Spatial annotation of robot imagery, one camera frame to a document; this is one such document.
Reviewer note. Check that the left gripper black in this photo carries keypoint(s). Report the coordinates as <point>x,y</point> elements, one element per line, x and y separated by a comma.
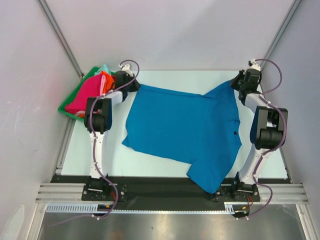
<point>136,85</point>

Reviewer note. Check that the light pink t shirt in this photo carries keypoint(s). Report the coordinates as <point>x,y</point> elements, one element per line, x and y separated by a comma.
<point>102,84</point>

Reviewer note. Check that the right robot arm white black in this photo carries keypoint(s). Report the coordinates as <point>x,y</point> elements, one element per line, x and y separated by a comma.
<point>267,134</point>

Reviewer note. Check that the blue t shirt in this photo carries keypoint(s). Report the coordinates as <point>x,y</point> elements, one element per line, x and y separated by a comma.
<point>200,130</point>

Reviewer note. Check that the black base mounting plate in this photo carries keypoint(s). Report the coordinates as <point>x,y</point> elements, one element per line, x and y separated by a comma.
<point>167,193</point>

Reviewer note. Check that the aluminium post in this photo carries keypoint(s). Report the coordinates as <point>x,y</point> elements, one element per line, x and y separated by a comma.
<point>283,27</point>
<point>53,23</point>

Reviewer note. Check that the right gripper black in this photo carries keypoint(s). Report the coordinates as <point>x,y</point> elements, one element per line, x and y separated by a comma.
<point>236,82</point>

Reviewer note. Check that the light teal t shirt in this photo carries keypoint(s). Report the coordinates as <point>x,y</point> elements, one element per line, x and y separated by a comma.
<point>104,68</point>

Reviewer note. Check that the left rear aluminium post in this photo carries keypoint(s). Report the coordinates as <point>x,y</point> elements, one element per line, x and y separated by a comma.
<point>53,23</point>

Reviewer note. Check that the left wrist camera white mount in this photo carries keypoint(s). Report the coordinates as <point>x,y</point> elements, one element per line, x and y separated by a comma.
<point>126,68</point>

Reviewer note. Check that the green plastic tray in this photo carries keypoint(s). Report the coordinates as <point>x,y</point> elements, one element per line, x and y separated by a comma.
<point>72,95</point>

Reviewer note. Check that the magenta t shirt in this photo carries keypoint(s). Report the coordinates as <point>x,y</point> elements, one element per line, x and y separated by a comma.
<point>89,89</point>

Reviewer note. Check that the aluminium frame rail front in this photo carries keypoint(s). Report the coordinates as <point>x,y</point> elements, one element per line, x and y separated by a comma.
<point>288,193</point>

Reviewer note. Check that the right rear aluminium post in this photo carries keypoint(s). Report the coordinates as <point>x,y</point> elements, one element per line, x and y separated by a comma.
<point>283,27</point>

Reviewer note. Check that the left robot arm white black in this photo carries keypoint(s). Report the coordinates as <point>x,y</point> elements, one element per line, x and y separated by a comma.
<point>98,120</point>

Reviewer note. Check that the white slotted cable duct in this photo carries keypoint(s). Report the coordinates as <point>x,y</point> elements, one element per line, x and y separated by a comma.
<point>103,208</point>

